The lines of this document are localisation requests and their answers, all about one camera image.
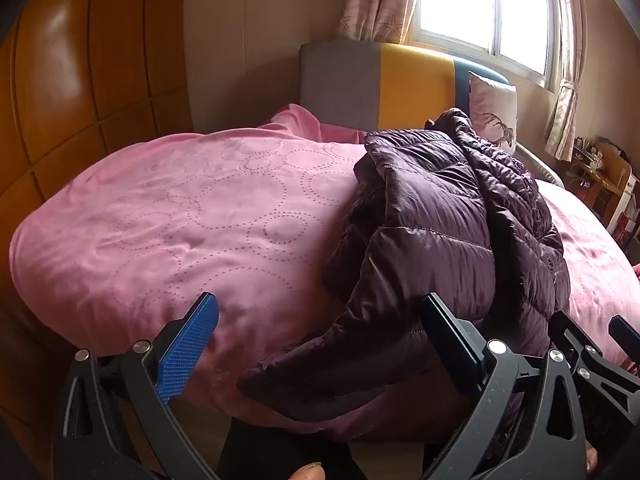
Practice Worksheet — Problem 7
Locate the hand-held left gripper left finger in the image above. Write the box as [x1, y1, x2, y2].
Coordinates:
[54, 291, 221, 480]

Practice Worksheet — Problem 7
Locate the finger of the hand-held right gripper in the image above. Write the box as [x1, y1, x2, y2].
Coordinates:
[548, 310, 640, 441]
[607, 315, 640, 376]

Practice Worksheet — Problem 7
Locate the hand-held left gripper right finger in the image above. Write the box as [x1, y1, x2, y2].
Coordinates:
[420, 293, 587, 480]

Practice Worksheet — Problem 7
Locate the dark purple down jacket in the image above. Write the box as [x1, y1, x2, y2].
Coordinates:
[236, 108, 573, 423]

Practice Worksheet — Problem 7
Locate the pink dotted blanket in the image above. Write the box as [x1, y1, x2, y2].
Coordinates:
[9, 104, 640, 443]

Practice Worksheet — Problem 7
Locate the person's black trouser leg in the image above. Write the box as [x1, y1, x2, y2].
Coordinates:
[219, 422, 367, 480]

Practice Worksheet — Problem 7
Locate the pink patterned curtain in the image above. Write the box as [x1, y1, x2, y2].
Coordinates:
[544, 0, 587, 163]
[335, 0, 421, 43]

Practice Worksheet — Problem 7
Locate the pink printed pillow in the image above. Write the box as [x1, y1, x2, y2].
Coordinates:
[467, 71, 518, 156]

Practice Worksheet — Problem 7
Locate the grey yellow blue headboard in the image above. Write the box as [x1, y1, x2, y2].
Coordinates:
[299, 41, 511, 133]

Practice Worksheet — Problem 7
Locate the glossy wooden wardrobe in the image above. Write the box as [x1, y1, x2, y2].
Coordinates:
[0, 0, 196, 461]

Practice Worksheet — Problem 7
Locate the large bright window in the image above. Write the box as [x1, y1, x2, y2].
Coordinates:
[412, 0, 561, 93]

